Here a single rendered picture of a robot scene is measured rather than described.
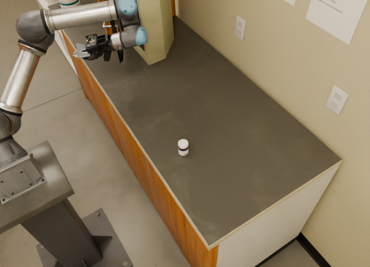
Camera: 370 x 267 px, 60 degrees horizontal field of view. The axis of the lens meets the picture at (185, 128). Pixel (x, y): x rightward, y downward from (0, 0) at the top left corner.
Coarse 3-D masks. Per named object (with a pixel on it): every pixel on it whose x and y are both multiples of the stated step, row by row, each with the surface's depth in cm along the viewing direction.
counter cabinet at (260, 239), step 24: (72, 48) 235; (96, 96) 233; (120, 120) 186; (120, 144) 234; (144, 168) 186; (336, 168) 144; (168, 192) 154; (312, 192) 148; (168, 216) 185; (264, 216) 131; (288, 216) 154; (192, 240) 154; (240, 240) 135; (264, 240) 160; (288, 240) 196; (192, 264) 186; (216, 264) 140; (240, 264) 167
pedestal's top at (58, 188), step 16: (48, 144) 151; (48, 160) 145; (48, 176) 139; (64, 176) 139; (32, 192) 135; (48, 192) 134; (64, 192) 134; (0, 208) 130; (16, 208) 130; (32, 208) 130; (0, 224) 126; (16, 224) 129
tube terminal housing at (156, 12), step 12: (144, 0) 156; (156, 0) 160; (168, 0) 176; (144, 12) 161; (156, 12) 165; (168, 12) 180; (144, 24) 165; (156, 24) 169; (168, 24) 184; (156, 36) 175; (168, 36) 188; (144, 48) 179; (156, 48) 180; (168, 48) 192; (156, 60) 186
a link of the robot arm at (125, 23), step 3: (123, 18) 136; (135, 18) 140; (123, 21) 140; (126, 21) 140; (129, 21) 139; (132, 21) 140; (135, 21) 140; (138, 21) 142; (123, 24) 141; (126, 24) 140; (129, 24) 140; (132, 24) 140; (135, 24) 140; (138, 24) 142; (123, 27) 142
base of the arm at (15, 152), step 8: (8, 136) 126; (0, 144) 122; (8, 144) 124; (16, 144) 127; (0, 152) 121; (8, 152) 123; (16, 152) 126; (24, 152) 128; (0, 160) 121; (8, 160) 122; (16, 160) 123
